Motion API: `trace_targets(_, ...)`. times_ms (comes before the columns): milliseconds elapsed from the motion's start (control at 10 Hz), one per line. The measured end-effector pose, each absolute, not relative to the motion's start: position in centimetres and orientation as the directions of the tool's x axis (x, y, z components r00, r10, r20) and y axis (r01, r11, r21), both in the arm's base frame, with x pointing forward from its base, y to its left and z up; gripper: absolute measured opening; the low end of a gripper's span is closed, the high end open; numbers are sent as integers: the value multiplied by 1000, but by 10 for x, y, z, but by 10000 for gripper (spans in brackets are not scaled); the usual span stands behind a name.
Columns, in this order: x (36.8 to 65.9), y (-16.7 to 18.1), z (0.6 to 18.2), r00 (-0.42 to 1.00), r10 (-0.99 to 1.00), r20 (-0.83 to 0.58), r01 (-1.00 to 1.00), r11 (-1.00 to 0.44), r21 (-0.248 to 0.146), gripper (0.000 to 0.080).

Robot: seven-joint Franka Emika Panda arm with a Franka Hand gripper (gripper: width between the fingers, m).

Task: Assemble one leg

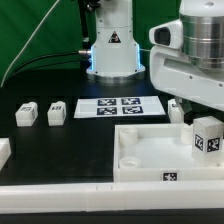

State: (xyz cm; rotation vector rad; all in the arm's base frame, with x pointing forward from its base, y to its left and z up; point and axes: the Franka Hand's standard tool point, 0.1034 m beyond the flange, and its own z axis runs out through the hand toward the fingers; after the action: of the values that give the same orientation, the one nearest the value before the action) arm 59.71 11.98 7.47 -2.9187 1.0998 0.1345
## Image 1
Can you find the white left fence wall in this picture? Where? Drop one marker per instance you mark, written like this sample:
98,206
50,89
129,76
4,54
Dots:
5,151

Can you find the white fence wall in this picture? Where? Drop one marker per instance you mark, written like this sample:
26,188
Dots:
5,151
120,196

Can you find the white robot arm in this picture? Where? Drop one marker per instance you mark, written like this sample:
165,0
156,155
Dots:
115,55

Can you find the white square tabletop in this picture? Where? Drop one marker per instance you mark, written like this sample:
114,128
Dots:
157,152

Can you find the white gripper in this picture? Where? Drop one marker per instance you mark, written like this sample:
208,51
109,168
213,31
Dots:
187,61

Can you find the white marker sheet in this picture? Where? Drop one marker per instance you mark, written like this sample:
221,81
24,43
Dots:
119,107

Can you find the green backdrop curtain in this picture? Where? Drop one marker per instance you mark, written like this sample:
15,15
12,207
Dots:
30,28

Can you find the white front fence wall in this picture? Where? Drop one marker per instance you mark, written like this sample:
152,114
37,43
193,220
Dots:
120,196

